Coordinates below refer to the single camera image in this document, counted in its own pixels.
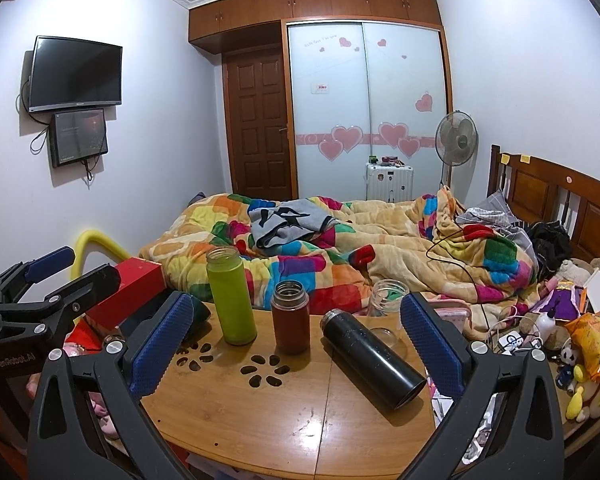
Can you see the brown wooden door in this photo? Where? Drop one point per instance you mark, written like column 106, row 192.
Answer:
column 255, row 125

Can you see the brown red bottle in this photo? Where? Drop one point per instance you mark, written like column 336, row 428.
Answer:
column 290, row 325

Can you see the white suitcase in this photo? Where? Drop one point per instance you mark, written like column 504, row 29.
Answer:
column 387, row 182

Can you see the clear glass cup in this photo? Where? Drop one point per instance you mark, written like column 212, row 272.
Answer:
column 385, row 305

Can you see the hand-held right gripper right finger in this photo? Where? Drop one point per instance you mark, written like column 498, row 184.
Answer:
column 432, row 350

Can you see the green cup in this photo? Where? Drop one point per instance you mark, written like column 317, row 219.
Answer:
column 232, row 300

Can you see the yellow foam tube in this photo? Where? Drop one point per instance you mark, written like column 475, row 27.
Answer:
column 87, row 237

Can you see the small white bottle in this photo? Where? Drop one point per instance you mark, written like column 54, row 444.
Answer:
column 545, row 322

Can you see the beige plush toy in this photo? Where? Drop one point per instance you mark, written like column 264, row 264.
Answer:
column 577, row 270

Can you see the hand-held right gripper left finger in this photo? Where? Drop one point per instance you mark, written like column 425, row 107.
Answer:
column 159, row 347

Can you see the grey striped pillow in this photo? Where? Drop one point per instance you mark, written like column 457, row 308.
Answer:
column 490, row 215

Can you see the colourful patchwork blanket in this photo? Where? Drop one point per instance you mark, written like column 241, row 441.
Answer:
column 400, row 255

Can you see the red box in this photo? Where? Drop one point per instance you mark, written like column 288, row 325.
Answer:
column 135, row 280

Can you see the yellow plush duck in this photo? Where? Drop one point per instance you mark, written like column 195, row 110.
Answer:
column 582, row 400

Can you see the pink phone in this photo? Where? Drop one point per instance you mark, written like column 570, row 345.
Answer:
column 452, row 317

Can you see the wall television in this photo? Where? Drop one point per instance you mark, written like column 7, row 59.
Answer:
column 75, row 72

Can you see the grey and black garment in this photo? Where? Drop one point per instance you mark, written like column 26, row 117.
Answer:
column 285, row 222

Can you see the white charger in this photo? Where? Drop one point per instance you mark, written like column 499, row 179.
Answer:
column 512, row 341

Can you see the wooden bed headboard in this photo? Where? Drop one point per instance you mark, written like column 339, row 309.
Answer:
column 535, row 185

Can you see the standing fan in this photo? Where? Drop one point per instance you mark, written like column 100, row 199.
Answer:
column 456, row 137

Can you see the wooden wardrobe with glass doors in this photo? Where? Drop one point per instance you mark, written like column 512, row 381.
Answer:
column 330, row 85

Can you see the small wall monitor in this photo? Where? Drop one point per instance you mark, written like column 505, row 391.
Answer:
column 79, row 135

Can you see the purple doll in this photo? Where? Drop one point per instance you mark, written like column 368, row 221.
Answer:
column 560, row 305

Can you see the orange snack bag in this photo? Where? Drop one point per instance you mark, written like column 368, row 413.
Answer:
column 595, row 342

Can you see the black cup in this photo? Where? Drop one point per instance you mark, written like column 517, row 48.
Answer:
column 370, row 355

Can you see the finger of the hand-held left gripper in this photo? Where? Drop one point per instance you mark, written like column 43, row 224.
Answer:
column 92, row 282
column 50, row 260

